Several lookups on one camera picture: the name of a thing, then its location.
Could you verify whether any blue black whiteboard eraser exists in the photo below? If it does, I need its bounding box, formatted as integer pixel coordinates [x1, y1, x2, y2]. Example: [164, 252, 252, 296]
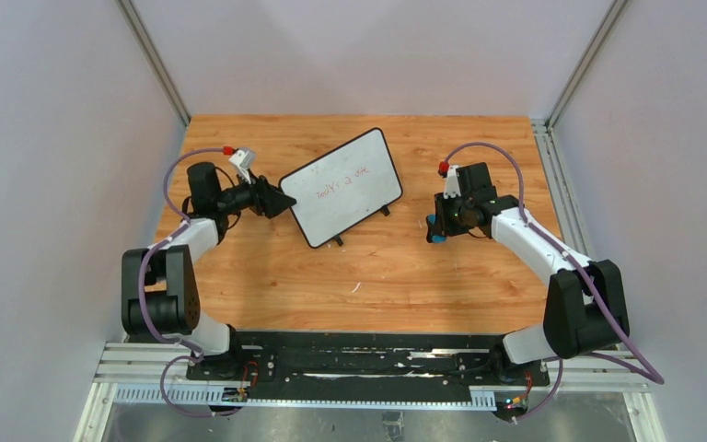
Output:
[424, 213, 448, 245]

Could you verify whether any white whiteboard black frame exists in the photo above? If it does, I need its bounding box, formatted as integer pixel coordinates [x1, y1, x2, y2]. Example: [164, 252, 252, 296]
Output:
[279, 127, 403, 249]

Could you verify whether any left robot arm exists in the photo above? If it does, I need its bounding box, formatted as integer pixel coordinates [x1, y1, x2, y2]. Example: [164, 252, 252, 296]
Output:
[122, 162, 296, 361]

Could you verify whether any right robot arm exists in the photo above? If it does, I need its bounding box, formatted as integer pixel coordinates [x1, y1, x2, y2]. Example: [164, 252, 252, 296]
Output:
[426, 161, 629, 365]

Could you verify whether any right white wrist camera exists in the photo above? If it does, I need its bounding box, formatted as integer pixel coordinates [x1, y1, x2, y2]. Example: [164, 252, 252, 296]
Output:
[443, 165, 461, 200]

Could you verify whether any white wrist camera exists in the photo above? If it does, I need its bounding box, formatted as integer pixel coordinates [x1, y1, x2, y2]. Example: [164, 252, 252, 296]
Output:
[228, 147, 256, 184]
[443, 165, 461, 200]

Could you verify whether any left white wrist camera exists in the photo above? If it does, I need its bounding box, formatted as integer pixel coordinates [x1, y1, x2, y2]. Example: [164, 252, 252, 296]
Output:
[228, 147, 256, 184]

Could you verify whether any right side aluminium rail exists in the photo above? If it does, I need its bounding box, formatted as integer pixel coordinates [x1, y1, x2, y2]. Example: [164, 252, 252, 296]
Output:
[530, 119, 595, 257]

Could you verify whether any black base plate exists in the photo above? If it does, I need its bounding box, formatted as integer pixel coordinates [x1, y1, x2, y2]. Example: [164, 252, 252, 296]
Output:
[186, 331, 550, 401]

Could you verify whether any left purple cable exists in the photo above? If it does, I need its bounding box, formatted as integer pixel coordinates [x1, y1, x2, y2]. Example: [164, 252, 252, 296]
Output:
[137, 145, 245, 418]

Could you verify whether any slotted cable duct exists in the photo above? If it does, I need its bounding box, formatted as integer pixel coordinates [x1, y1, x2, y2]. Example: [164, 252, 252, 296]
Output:
[113, 384, 497, 412]

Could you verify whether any aluminium frame rail front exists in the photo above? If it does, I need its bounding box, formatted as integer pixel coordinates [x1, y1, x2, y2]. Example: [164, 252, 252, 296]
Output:
[94, 343, 651, 393]

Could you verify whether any left aluminium corner post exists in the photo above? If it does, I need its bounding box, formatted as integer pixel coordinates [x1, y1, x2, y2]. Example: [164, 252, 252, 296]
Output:
[115, 0, 191, 128]

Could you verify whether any aluminium corner post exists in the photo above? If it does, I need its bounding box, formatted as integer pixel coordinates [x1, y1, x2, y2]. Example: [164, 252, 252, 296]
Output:
[115, 0, 191, 128]
[545, 0, 631, 132]

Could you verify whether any right aluminium corner post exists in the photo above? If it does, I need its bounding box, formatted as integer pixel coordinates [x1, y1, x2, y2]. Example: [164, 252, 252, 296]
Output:
[545, 0, 631, 132]

